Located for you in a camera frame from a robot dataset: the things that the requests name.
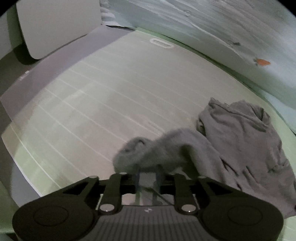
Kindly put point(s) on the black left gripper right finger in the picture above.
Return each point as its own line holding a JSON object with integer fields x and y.
{"x": 192, "y": 196}

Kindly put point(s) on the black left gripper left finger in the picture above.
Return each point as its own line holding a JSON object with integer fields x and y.
{"x": 105, "y": 196}

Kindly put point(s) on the grey zip hoodie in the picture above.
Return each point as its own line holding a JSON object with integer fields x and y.
{"x": 235, "y": 144}

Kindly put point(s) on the green grid cutting mat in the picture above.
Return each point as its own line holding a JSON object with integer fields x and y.
{"x": 74, "y": 111}

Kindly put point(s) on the light blue carrot-print sheet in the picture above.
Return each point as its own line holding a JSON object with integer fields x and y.
{"x": 255, "y": 39}

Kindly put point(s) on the white panel board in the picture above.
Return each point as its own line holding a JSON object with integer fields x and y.
{"x": 48, "y": 25}

